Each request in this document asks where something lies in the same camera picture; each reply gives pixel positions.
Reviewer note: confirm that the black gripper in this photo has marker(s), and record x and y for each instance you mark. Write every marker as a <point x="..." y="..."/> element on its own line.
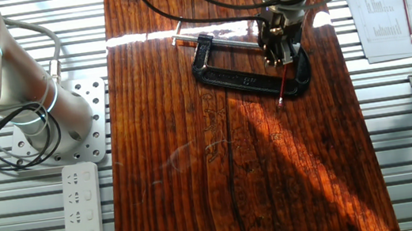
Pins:
<point x="278" y="26"/>

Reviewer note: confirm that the black C-clamp with steel screw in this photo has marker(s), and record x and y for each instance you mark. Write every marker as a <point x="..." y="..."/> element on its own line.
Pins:
<point x="225" y="77"/>

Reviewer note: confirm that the red pen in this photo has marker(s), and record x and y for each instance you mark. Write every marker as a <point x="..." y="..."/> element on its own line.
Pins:
<point x="407" y="13"/>

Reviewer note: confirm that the brown wooden board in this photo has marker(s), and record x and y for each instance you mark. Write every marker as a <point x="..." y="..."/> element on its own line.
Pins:
<point x="197" y="172"/>

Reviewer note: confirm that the white power strip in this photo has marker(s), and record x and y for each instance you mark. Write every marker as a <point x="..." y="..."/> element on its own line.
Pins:
<point x="82" y="211"/>

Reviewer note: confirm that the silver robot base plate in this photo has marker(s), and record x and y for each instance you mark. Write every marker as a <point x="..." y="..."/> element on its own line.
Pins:
<point x="97" y="106"/>

